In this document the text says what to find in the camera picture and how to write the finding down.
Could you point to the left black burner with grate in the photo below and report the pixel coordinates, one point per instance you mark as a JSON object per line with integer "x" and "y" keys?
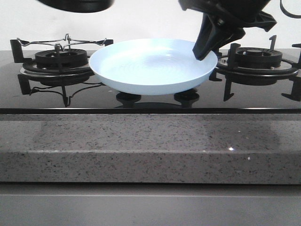
{"x": 60, "y": 66}

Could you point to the black frying pan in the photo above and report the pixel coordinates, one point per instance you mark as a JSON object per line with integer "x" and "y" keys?
{"x": 79, "y": 6}

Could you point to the light blue plate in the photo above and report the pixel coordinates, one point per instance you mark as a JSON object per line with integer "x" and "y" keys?
{"x": 151, "y": 66}

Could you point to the right black burner with grate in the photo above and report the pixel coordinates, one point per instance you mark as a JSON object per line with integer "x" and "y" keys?
{"x": 257, "y": 67}

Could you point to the black burner with grate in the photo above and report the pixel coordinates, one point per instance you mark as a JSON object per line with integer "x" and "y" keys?
{"x": 60, "y": 66}
{"x": 257, "y": 67}

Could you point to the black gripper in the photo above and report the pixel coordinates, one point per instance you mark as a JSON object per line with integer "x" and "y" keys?
{"x": 239, "y": 13}

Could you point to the black glass gas cooktop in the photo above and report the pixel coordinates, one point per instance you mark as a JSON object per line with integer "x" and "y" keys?
{"x": 222, "y": 94}

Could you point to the grey cabinet front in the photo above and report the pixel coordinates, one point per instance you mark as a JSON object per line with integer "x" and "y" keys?
{"x": 148, "y": 205}

